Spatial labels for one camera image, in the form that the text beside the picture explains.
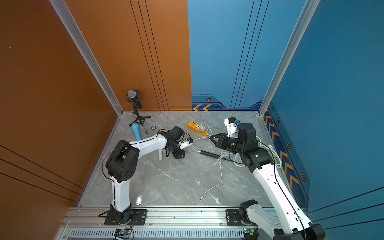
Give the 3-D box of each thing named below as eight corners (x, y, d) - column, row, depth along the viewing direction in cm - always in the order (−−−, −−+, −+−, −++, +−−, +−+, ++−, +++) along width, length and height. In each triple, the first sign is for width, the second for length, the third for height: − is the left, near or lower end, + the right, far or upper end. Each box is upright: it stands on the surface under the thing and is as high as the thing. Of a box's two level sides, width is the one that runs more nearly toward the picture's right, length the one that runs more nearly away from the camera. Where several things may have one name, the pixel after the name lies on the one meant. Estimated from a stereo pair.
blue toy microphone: (136, 141, 104) (135, 139, 102) (132, 126, 113) (130, 123, 111) (143, 139, 105) (141, 136, 103) (138, 124, 115) (137, 121, 112)
